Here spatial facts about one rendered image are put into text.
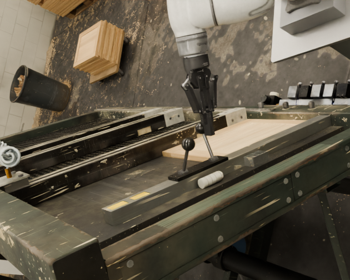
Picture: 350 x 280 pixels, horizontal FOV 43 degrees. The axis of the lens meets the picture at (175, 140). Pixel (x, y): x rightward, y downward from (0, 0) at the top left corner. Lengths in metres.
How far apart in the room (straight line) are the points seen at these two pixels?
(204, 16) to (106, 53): 3.68
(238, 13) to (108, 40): 3.78
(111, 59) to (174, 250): 4.07
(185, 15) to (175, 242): 0.61
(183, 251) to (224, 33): 3.02
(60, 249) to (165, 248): 0.22
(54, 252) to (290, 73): 2.56
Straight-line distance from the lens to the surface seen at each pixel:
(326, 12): 2.07
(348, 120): 1.72
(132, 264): 0.90
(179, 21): 1.25
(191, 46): 1.25
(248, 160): 1.40
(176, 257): 0.97
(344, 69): 2.95
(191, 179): 1.27
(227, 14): 1.24
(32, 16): 7.55
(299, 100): 2.07
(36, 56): 7.35
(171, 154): 1.67
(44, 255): 0.85
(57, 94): 6.06
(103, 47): 4.90
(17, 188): 1.49
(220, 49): 3.80
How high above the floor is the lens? 2.30
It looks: 36 degrees down
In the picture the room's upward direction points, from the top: 72 degrees counter-clockwise
